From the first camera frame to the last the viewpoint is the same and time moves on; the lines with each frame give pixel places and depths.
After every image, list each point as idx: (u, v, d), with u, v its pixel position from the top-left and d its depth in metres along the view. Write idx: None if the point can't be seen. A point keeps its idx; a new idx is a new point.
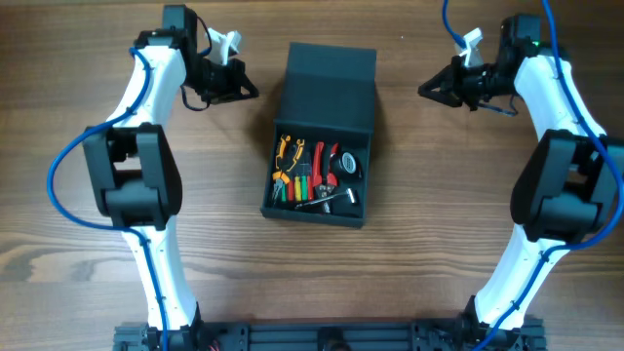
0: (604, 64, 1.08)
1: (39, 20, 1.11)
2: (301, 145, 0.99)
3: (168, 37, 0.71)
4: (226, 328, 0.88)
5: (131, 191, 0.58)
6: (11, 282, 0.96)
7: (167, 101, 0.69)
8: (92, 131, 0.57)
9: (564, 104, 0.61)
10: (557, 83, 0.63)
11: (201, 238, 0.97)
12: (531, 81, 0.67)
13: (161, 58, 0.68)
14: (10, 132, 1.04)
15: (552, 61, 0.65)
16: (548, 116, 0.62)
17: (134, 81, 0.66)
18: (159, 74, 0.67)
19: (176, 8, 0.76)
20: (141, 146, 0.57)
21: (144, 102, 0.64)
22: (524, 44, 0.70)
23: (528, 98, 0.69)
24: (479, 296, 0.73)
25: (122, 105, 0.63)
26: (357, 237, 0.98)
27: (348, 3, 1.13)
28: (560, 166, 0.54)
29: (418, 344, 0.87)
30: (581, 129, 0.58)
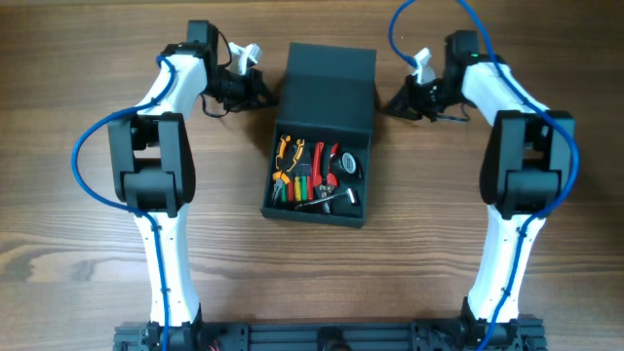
0: (602, 64, 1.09)
1: (41, 21, 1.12)
2: (301, 146, 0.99)
3: (191, 48, 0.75)
4: (226, 328, 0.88)
5: (150, 175, 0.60)
6: (11, 282, 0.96)
7: (188, 100, 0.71)
8: (116, 114, 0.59)
9: (508, 95, 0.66)
10: (500, 79, 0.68)
11: (201, 239, 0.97)
12: (475, 84, 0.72)
13: (186, 63, 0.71)
14: (11, 132, 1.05)
15: (490, 65, 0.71)
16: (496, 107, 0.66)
17: (159, 80, 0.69)
18: (183, 75, 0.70)
19: (200, 23, 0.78)
20: (164, 130, 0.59)
21: (168, 97, 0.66)
22: (465, 57, 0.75)
23: (475, 101, 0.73)
24: (471, 293, 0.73)
25: (148, 97, 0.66)
26: (357, 236, 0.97)
27: (347, 3, 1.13)
28: (514, 143, 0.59)
29: (418, 344, 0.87)
30: (527, 106, 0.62)
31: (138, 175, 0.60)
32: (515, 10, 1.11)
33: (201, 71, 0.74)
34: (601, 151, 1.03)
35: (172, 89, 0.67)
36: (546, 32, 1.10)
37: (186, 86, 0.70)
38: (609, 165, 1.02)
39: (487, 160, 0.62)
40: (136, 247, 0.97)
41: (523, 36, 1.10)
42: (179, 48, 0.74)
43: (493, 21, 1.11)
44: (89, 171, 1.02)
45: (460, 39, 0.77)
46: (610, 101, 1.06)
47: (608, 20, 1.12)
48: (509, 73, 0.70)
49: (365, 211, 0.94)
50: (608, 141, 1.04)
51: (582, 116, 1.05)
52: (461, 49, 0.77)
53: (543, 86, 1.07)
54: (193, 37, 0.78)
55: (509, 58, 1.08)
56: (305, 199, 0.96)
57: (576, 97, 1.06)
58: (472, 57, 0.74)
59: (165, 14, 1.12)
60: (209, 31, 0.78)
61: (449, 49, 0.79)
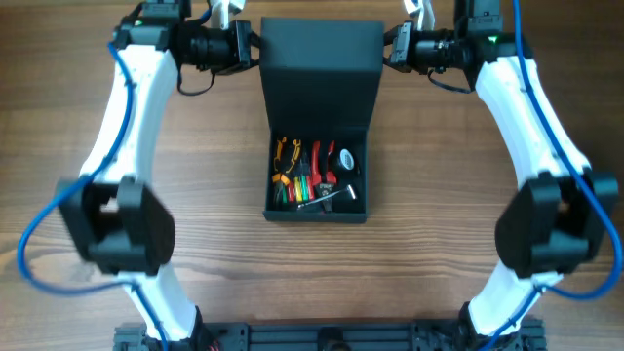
0: (603, 65, 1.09)
1: (42, 22, 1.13)
2: (298, 146, 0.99)
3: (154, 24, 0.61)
4: (226, 329, 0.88)
5: (115, 244, 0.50)
6: (11, 282, 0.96)
7: (155, 124, 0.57)
8: (78, 184, 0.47)
9: (538, 133, 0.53)
10: (526, 95, 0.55)
11: (201, 239, 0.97)
12: (499, 96, 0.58)
13: (144, 73, 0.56)
14: (10, 132, 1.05)
15: (519, 73, 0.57)
16: (521, 145, 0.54)
17: (113, 101, 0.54)
18: (142, 95, 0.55)
19: None
20: (121, 206, 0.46)
21: (126, 142, 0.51)
22: (478, 38, 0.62)
23: (489, 105, 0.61)
24: (471, 305, 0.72)
25: (98, 146, 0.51)
26: (357, 236, 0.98)
27: (348, 4, 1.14)
28: (548, 223, 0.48)
29: (418, 344, 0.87)
30: (564, 163, 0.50)
31: (103, 245, 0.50)
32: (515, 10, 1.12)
33: (170, 69, 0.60)
34: (602, 152, 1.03)
35: (132, 124, 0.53)
36: (545, 33, 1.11)
37: (148, 107, 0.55)
38: (610, 165, 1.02)
39: (507, 219, 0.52)
40: None
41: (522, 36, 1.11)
42: (136, 23, 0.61)
43: None
44: None
45: None
46: (612, 102, 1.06)
47: (607, 21, 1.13)
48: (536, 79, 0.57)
49: (365, 206, 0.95)
50: (608, 141, 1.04)
51: (584, 116, 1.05)
52: (477, 13, 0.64)
53: (543, 85, 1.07)
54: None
55: None
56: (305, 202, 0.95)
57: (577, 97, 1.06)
58: (487, 40, 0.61)
59: None
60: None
61: (466, 4, 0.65)
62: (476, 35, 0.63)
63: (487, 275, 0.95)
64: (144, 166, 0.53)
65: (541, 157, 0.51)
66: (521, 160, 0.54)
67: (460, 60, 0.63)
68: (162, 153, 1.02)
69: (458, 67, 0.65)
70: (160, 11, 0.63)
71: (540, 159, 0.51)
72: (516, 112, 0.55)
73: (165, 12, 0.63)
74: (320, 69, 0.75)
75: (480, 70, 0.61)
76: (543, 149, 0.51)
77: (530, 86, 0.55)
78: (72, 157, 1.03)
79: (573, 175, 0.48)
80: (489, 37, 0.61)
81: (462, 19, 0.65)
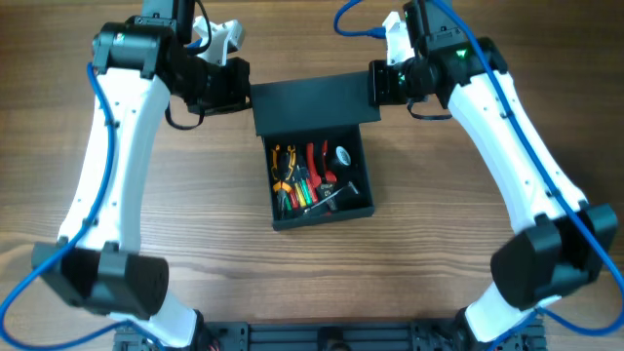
0: (602, 65, 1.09)
1: (41, 21, 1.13)
2: (293, 151, 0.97)
3: (142, 33, 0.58)
4: (226, 329, 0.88)
5: (101, 299, 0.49)
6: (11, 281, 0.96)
7: (141, 167, 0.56)
8: (56, 256, 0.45)
9: (526, 169, 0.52)
10: (509, 121, 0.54)
11: (201, 238, 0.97)
12: (479, 121, 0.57)
13: (128, 109, 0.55)
14: (10, 132, 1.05)
15: (497, 96, 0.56)
16: (510, 181, 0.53)
17: (95, 145, 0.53)
18: (126, 136, 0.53)
19: None
20: (107, 276, 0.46)
21: (108, 201, 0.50)
22: (442, 53, 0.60)
23: (466, 128, 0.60)
24: (472, 312, 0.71)
25: (79, 202, 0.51)
26: (358, 235, 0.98)
27: (347, 3, 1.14)
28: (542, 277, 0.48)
29: (418, 344, 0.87)
30: (559, 202, 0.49)
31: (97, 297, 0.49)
32: (514, 10, 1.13)
33: (160, 93, 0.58)
34: (601, 151, 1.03)
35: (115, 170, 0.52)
36: (544, 32, 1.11)
37: (132, 153, 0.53)
38: (610, 165, 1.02)
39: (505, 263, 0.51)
40: None
41: (522, 35, 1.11)
42: (128, 29, 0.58)
43: (491, 21, 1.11)
44: None
45: (428, 15, 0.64)
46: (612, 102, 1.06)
47: (606, 20, 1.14)
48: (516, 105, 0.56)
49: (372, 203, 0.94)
50: (608, 141, 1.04)
51: (583, 116, 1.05)
52: (433, 29, 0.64)
53: (543, 85, 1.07)
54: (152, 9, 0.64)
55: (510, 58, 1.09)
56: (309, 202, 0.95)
57: (576, 97, 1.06)
58: (454, 54, 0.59)
59: None
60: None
61: (420, 22, 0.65)
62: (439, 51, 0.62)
63: (487, 275, 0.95)
64: (129, 222, 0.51)
65: (533, 199, 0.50)
66: (511, 198, 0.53)
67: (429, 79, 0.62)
68: (162, 152, 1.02)
69: (430, 87, 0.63)
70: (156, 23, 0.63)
71: (531, 201, 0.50)
72: (499, 144, 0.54)
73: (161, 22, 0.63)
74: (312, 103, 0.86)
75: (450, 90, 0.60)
76: (534, 188, 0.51)
77: (511, 112, 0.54)
78: (72, 157, 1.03)
79: (570, 215, 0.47)
80: (456, 50, 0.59)
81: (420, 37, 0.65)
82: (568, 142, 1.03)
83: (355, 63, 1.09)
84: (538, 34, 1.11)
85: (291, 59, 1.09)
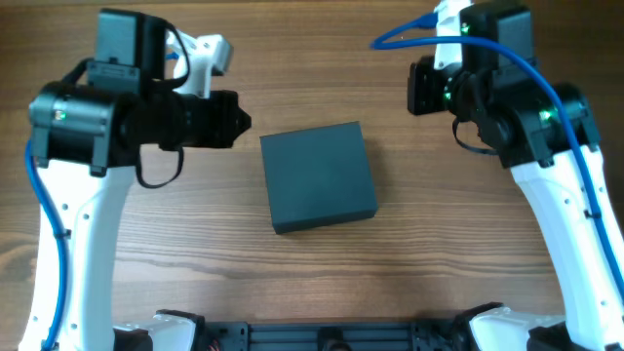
0: None
1: (40, 22, 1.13)
2: None
3: (88, 103, 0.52)
4: (226, 329, 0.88)
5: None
6: (11, 282, 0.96)
7: (104, 261, 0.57)
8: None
9: (606, 286, 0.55)
10: (591, 222, 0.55)
11: (201, 239, 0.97)
12: (560, 213, 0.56)
13: (80, 214, 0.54)
14: (10, 132, 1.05)
15: (583, 186, 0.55)
16: (579, 283, 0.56)
17: (50, 263, 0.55)
18: (76, 249, 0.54)
19: (123, 20, 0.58)
20: None
21: (67, 322, 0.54)
22: (520, 110, 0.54)
23: (529, 196, 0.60)
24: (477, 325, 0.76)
25: (33, 317, 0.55)
26: (357, 236, 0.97)
27: (348, 3, 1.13)
28: None
29: (418, 344, 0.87)
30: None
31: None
32: None
33: (120, 176, 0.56)
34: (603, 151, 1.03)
35: (68, 295, 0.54)
36: None
37: (88, 263, 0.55)
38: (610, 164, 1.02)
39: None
40: (136, 247, 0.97)
41: None
42: (67, 98, 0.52)
43: None
44: None
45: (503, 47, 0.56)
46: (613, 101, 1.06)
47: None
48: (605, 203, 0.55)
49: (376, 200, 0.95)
50: None
51: None
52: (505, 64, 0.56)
53: None
54: (107, 55, 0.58)
55: None
56: (312, 200, 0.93)
57: None
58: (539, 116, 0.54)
59: (168, 14, 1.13)
60: (136, 40, 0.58)
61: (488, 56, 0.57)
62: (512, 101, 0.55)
63: (487, 275, 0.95)
64: (93, 336, 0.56)
65: (608, 324, 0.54)
66: (570, 294, 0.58)
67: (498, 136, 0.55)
68: (162, 153, 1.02)
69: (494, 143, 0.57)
70: (114, 70, 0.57)
71: (607, 326, 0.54)
72: (578, 247, 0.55)
73: (117, 75, 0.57)
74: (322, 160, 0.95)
75: (520, 159, 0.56)
76: (611, 309, 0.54)
77: (598, 214, 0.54)
78: None
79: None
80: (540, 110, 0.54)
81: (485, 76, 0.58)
82: None
83: (355, 63, 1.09)
84: None
85: (291, 59, 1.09)
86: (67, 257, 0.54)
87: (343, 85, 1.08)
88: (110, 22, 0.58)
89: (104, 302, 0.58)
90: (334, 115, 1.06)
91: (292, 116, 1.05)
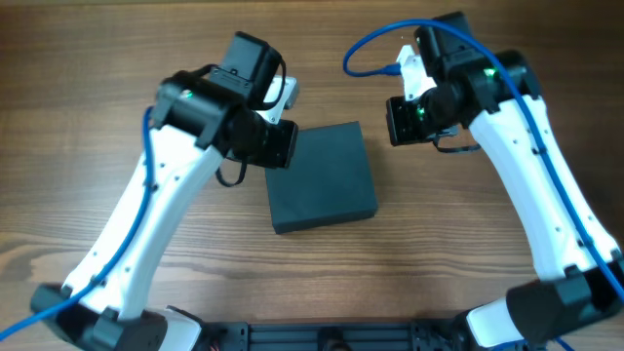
0: (599, 65, 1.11)
1: (41, 22, 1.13)
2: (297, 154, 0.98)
3: (209, 99, 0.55)
4: (226, 328, 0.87)
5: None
6: (10, 281, 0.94)
7: (171, 226, 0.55)
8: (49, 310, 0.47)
9: (558, 213, 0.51)
10: (539, 158, 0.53)
11: (201, 239, 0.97)
12: (507, 153, 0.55)
13: (172, 175, 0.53)
14: (9, 132, 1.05)
15: (528, 128, 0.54)
16: (537, 224, 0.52)
17: (132, 206, 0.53)
18: (159, 204, 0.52)
19: (251, 43, 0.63)
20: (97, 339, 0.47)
21: (123, 265, 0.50)
22: (465, 70, 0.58)
23: (490, 156, 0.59)
24: (472, 319, 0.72)
25: (92, 253, 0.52)
26: (357, 236, 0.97)
27: (348, 3, 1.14)
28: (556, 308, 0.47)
29: (418, 344, 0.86)
30: (590, 253, 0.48)
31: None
32: (513, 12, 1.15)
33: (213, 160, 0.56)
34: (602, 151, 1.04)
35: (135, 241, 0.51)
36: (538, 33, 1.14)
37: (162, 217, 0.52)
38: (609, 163, 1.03)
39: (525, 302, 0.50)
40: None
41: (522, 36, 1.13)
42: (193, 88, 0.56)
43: (490, 22, 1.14)
44: (89, 171, 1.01)
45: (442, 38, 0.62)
46: (608, 102, 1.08)
47: (603, 23, 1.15)
48: (554, 145, 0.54)
49: (375, 200, 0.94)
50: (606, 142, 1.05)
51: (581, 117, 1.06)
52: (450, 51, 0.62)
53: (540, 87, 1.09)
54: (230, 64, 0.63)
55: None
56: (321, 198, 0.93)
57: (575, 99, 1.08)
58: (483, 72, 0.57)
59: (169, 14, 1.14)
60: (260, 60, 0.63)
61: (433, 48, 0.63)
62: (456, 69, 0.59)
63: (487, 275, 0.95)
64: (136, 290, 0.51)
65: (565, 249, 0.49)
66: (536, 244, 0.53)
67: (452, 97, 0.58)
68: None
69: (450, 107, 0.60)
70: (231, 79, 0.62)
71: (565, 250, 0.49)
72: (528, 182, 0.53)
73: (233, 83, 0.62)
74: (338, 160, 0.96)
75: (475, 113, 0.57)
76: (567, 236, 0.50)
77: (543, 149, 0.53)
78: (71, 156, 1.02)
79: (604, 270, 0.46)
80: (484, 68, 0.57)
81: (435, 59, 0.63)
82: (567, 142, 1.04)
83: (354, 63, 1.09)
84: (534, 34, 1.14)
85: (291, 59, 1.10)
86: (149, 207, 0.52)
87: (343, 85, 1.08)
88: (242, 43, 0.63)
89: (152, 269, 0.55)
90: (334, 115, 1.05)
91: (292, 116, 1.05)
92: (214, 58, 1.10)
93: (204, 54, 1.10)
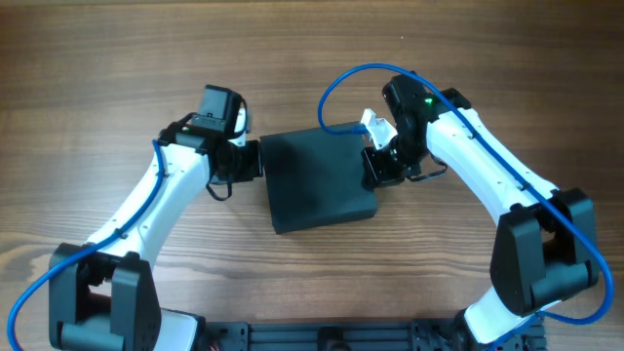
0: (598, 64, 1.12)
1: (42, 22, 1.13)
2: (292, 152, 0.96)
3: (199, 135, 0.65)
4: (226, 329, 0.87)
5: (97, 336, 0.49)
6: (11, 281, 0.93)
7: (172, 215, 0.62)
8: (69, 260, 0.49)
9: (498, 172, 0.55)
10: (476, 141, 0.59)
11: (201, 238, 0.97)
12: (448, 145, 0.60)
13: (177, 169, 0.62)
14: (10, 132, 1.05)
15: (463, 125, 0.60)
16: (487, 191, 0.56)
17: (142, 186, 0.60)
18: (170, 186, 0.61)
19: (219, 93, 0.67)
20: (117, 286, 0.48)
21: (140, 223, 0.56)
22: (413, 105, 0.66)
23: (448, 162, 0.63)
24: (470, 314, 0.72)
25: (112, 220, 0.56)
26: (357, 236, 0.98)
27: (348, 4, 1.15)
28: (535, 255, 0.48)
29: (418, 344, 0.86)
30: (529, 193, 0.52)
31: (68, 336, 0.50)
32: (513, 11, 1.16)
33: (198, 171, 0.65)
34: (602, 149, 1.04)
35: (148, 211, 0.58)
36: (538, 32, 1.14)
37: (169, 200, 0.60)
38: (609, 163, 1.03)
39: (506, 268, 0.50)
40: None
41: (522, 36, 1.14)
42: (183, 131, 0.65)
43: (490, 22, 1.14)
44: (89, 171, 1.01)
45: (399, 86, 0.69)
46: (607, 102, 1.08)
47: (603, 22, 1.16)
48: (486, 132, 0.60)
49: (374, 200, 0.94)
50: (605, 141, 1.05)
51: (581, 116, 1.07)
52: (405, 96, 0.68)
53: (539, 86, 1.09)
54: (206, 109, 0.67)
55: (509, 58, 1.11)
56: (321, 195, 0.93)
57: (576, 99, 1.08)
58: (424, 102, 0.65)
59: (168, 14, 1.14)
60: (228, 103, 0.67)
61: (392, 98, 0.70)
62: (409, 104, 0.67)
63: (487, 275, 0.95)
64: (147, 251, 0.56)
65: (508, 197, 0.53)
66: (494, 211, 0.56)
67: (406, 129, 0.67)
68: None
69: (410, 138, 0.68)
70: (207, 122, 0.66)
71: (507, 198, 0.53)
72: (472, 161, 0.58)
73: (212, 125, 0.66)
74: (335, 160, 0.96)
75: (424, 132, 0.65)
76: (507, 189, 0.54)
77: (476, 132, 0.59)
78: (71, 157, 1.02)
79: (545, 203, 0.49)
80: (425, 98, 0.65)
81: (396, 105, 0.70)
82: (566, 142, 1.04)
83: (355, 63, 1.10)
84: (533, 34, 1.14)
85: (291, 59, 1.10)
86: (161, 189, 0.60)
87: (342, 85, 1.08)
88: (211, 93, 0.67)
89: (157, 249, 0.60)
90: (334, 115, 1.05)
91: (291, 116, 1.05)
92: (214, 58, 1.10)
93: (204, 53, 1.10)
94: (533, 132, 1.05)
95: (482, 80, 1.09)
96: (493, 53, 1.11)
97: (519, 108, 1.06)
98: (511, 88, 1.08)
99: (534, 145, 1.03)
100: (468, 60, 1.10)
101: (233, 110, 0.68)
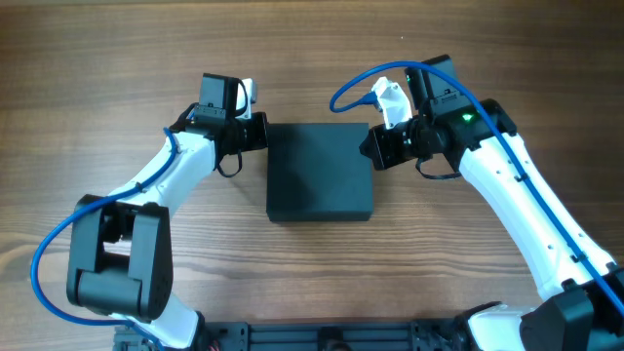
0: (598, 63, 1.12)
1: (42, 22, 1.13)
2: (291, 147, 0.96)
3: (205, 126, 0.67)
4: (226, 329, 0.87)
5: (116, 285, 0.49)
6: (11, 282, 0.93)
7: (181, 190, 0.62)
8: (90, 206, 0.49)
9: (547, 230, 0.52)
10: (524, 184, 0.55)
11: (201, 238, 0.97)
12: (493, 184, 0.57)
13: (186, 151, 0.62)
14: (9, 132, 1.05)
15: (509, 160, 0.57)
16: (532, 246, 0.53)
17: (155, 162, 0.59)
18: (181, 163, 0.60)
19: (215, 81, 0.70)
20: (139, 224, 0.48)
21: (158, 183, 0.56)
22: (448, 119, 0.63)
23: (483, 190, 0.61)
24: (474, 320, 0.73)
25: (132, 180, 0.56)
26: (357, 236, 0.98)
27: (347, 3, 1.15)
28: (582, 332, 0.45)
29: (418, 344, 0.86)
30: (585, 267, 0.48)
31: (85, 287, 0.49)
32: (514, 11, 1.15)
33: (205, 157, 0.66)
34: (601, 150, 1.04)
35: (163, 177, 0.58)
36: (538, 32, 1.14)
37: (181, 172, 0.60)
38: (609, 163, 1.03)
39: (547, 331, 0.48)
40: None
41: (523, 36, 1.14)
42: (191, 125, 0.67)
43: (490, 22, 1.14)
44: (89, 171, 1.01)
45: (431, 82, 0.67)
46: (606, 102, 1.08)
47: (603, 23, 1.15)
48: (534, 173, 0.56)
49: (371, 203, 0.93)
50: (605, 142, 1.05)
51: (582, 116, 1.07)
52: (438, 94, 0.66)
53: (539, 86, 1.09)
54: (207, 99, 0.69)
55: (509, 58, 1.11)
56: (322, 191, 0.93)
57: (576, 99, 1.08)
58: (460, 119, 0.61)
59: (168, 13, 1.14)
60: (226, 89, 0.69)
61: (421, 89, 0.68)
62: (445, 113, 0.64)
63: (487, 274, 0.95)
64: None
65: (558, 265, 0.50)
66: (533, 263, 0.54)
67: (438, 144, 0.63)
68: None
69: (437, 151, 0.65)
70: (210, 111, 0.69)
71: (558, 267, 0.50)
72: (518, 208, 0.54)
73: (214, 116, 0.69)
74: (337, 157, 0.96)
75: (459, 154, 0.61)
76: (559, 253, 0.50)
77: (526, 175, 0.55)
78: (71, 156, 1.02)
79: (598, 281, 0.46)
80: (462, 115, 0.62)
81: (424, 101, 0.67)
82: (566, 142, 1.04)
83: (355, 63, 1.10)
84: (534, 34, 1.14)
85: (291, 59, 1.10)
86: (173, 165, 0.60)
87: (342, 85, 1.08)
88: (208, 81, 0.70)
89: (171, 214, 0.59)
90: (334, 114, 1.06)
91: (292, 116, 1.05)
92: (214, 58, 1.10)
93: (204, 53, 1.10)
94: (533, 132, 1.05)
95: (482, 80, 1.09)
96: (493, 53, 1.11)
97: (519, 109, 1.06)
98: (511, 88, 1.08)
99: (534, 145, 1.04)
100: (468, 60, 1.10)
101: (231, 94, 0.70)
